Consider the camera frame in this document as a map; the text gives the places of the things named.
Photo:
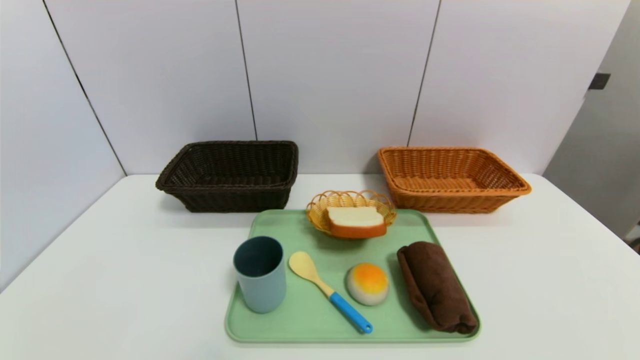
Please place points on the green plastic tray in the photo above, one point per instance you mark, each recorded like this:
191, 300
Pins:
310, 310

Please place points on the toy bread slice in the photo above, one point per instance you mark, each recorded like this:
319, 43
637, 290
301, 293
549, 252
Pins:
356, 217

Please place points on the blue-grey plastic cup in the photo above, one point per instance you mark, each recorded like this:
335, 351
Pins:
262, 290

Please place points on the round orange-topped toy bun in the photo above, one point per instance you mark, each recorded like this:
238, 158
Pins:
367, 285

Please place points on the orange rectangular wicker basket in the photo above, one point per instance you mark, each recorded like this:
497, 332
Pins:
450, 197

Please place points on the small round yellow basket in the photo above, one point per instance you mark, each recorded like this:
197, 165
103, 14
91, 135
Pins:
320, 212

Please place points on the dark brown wicker basket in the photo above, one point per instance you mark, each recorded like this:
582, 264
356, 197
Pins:
235, 197

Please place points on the brown towel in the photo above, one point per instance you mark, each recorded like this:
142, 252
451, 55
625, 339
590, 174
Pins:
435, 285

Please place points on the dark wall fixture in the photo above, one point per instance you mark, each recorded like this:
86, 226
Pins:
599, 81

